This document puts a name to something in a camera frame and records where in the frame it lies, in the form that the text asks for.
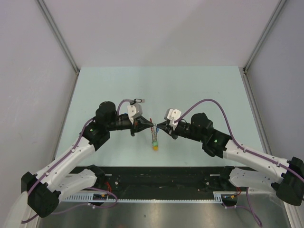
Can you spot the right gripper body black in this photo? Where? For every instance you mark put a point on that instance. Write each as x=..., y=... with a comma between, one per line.
x=178, y=131

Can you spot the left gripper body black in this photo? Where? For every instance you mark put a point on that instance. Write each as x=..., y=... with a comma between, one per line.
x=134, y=128

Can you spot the metal keyring holder red handle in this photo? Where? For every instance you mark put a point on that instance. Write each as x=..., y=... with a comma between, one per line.
x=154, y=131

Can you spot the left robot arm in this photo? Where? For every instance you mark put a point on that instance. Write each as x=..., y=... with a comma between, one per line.
x=48, y=186

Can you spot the black key tag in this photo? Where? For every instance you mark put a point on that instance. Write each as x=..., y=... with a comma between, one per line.
x=138, y=100

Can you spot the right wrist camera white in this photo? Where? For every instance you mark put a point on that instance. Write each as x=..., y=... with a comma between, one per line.
x=172, y=115

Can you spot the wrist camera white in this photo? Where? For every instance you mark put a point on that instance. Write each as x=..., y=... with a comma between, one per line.
x=172, y=115
x=134, y=111

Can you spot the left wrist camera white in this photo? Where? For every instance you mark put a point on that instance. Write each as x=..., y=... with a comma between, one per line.
x=134, y=111

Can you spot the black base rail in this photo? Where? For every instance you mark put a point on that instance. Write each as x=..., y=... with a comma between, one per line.
x=163, y=183

